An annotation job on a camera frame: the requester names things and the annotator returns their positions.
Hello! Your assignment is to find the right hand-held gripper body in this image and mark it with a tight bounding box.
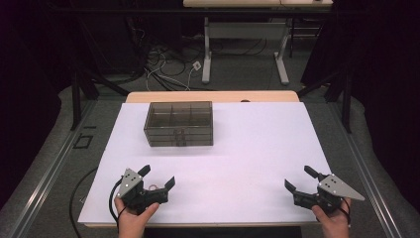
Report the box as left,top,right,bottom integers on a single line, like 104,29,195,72
292,174,367,214

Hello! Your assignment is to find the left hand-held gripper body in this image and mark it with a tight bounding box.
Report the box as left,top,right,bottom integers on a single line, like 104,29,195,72
116,168,170,216

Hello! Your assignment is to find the smoky transparent drawer box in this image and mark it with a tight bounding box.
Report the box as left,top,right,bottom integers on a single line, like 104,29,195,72
143,100,215,148

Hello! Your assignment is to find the person's right hand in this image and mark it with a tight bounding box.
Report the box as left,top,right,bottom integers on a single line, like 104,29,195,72
311,197,352,238

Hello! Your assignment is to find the person's left hand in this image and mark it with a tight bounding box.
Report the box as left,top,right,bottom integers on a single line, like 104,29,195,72
114,196,160,238

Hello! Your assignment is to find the white paper sheet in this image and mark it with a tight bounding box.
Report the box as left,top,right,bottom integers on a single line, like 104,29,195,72
77,101,352,225

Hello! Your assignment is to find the black metal stand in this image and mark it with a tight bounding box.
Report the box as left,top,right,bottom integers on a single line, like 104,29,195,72
69,16,131,132
296,63,354,134

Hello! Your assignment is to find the dark curtain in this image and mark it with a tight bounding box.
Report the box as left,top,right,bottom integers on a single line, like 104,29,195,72
0,0,78,210
300,0,420,213

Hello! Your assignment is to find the white-framed desk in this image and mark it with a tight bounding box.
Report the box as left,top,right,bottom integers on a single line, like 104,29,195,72
182,0,335,86

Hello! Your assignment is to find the left hand-held gripper cable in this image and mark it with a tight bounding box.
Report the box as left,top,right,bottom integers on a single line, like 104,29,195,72
108,178,128,232

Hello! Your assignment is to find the hand-held gripper cable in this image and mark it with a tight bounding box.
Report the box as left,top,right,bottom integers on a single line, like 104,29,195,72
108,178,128,232
341,197,353,230

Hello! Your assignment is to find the right hand-held gripper cable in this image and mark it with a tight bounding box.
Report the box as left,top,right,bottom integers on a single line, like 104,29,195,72
341,197,353,230

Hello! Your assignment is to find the aluminium floor rail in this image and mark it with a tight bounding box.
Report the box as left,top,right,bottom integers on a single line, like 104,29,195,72
329,101,403,238
9,100,97,238

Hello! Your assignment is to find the black floor cable loop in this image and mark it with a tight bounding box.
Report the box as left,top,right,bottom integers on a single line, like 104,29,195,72
68,167,99,238

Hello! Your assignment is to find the tangle of floor cables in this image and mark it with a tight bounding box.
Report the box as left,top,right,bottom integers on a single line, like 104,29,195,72
140,31,207,92

